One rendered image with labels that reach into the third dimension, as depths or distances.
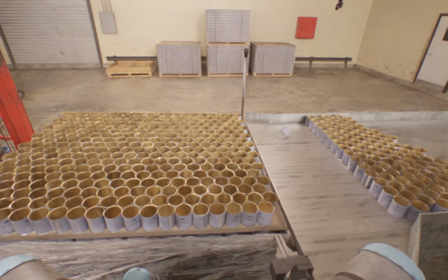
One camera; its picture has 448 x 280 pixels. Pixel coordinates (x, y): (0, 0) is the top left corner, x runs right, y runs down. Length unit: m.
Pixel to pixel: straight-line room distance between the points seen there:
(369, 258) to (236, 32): 7.92
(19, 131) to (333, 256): 2.06
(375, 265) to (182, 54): 7.93
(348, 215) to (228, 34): 7.40
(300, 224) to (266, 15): 9.38
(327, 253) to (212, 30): 7.59
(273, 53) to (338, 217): 7.65
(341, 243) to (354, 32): 10.90
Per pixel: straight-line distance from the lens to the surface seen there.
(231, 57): 8.30
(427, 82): 9.26
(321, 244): 1.10
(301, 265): 0.79
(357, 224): 1.25
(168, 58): 8.24
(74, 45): 10.86
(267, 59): 8.53
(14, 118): 2.10
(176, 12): 9.79
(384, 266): 0.54
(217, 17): 8.13
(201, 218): 0.97
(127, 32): 10.13
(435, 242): 1.62
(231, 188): 1.12
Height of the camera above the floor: 1.89
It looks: 29 degrees down
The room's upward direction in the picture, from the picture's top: 1 degrees clockwise
